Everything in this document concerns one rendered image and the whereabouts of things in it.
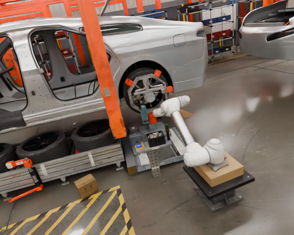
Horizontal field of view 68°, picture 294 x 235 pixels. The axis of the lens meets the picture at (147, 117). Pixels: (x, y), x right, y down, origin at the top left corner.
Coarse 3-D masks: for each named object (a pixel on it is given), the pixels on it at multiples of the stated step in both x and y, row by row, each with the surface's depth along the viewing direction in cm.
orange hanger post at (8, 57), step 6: (0, 42) 443; (6, 54) 453; (12, 54) 466; (6, 60) 457; (12, 60) 460; (12, 66) 464; (12, 72) 468; (18, 72) 474; (18, 78) 475; (18, 84) 480
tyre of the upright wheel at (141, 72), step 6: (138, 72) 299; (144, 72) 299; (150, 72) 301; (126, 78) 313; (132, 78) 299; (162, 78) 308; (126, 84) 301; (126, 90) 304; (126, 96) 307; (126, 102) 311; (132, 108) 316
